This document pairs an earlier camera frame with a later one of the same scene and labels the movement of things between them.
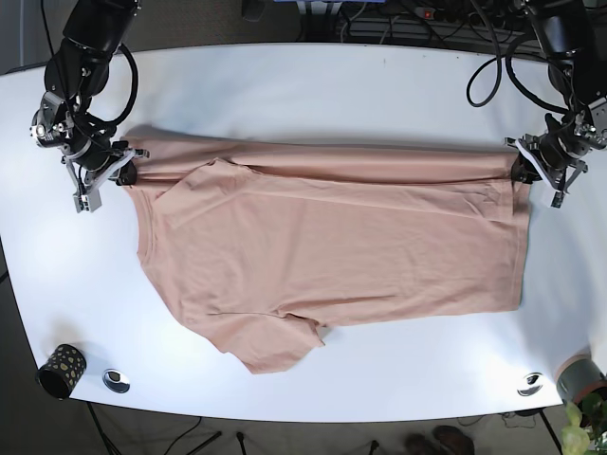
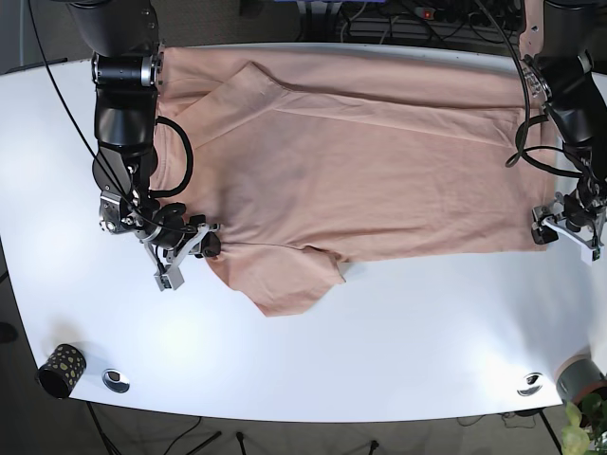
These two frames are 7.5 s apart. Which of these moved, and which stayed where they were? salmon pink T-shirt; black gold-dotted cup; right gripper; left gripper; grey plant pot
Moved: right gripper; left gripper; salmon pink T-shirt
Stayed: black gold-dotted cup; grey plant pot
